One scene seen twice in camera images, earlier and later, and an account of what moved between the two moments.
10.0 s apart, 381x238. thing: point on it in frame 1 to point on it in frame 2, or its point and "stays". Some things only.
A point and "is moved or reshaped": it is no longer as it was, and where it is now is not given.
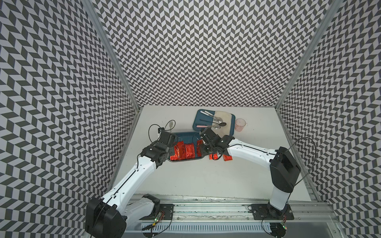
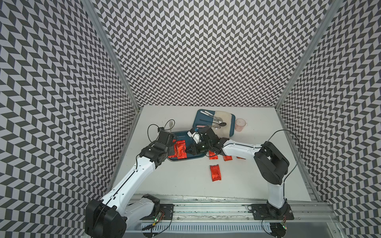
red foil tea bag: x=190 y=150 is moved or reshaped
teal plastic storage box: x=188 y=138 stays
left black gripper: x=170 y=148 stays
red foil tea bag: x=214 y=156 stays
